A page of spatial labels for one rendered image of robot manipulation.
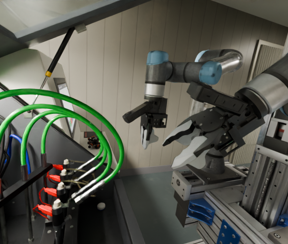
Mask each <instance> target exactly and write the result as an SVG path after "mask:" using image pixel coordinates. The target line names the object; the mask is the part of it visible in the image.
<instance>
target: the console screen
mask: <svg viewBox="0 0 288 244"><path fill-rule="evenodd" d="M53 79H54V82H55V85H56V89H57V92H58V93H61V94H65V95H67V96H70V95H69V92H68V88H67V85H66V81H65V78H53ZM60 102H61V106H62V107H64V108H67V109H69V110H72V111H74V109H73V105H72V103H69V102H66V101H63V100H61V99H60ZM66 122H67V125H68V128H69V131H70V135H71V138H72V139H74V134H75V128H76V119H74V118H67V117H66Z"/></svg>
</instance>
